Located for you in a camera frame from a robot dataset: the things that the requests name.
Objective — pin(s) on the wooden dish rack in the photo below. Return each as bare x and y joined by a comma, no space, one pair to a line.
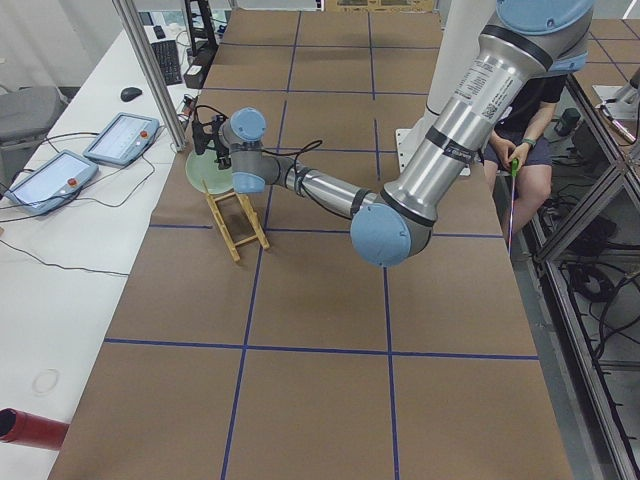
242,227

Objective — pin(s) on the black keyboard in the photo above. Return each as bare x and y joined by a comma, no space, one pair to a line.
167,57

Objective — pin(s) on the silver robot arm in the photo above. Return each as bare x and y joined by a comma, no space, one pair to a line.
520,41

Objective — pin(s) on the pale green plate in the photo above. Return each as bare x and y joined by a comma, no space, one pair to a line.
204,174

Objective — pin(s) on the far teach pendant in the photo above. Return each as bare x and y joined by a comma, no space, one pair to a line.
123,140

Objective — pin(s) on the black computer mouse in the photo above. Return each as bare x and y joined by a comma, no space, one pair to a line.
128,94

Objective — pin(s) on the red cylinder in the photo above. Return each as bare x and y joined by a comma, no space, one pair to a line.
26,429

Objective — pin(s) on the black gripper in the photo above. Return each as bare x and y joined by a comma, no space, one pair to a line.
223,149

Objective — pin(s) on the aluminium frame post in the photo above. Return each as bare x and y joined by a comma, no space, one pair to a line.
136,33

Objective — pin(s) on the black box with label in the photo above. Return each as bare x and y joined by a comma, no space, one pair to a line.
197,72

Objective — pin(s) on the seated person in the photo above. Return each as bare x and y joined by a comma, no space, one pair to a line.
519,135

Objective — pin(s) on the teach pendant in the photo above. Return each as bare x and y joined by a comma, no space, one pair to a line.
53,183
123,140

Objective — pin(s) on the near teach pendant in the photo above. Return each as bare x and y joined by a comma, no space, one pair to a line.
53,183

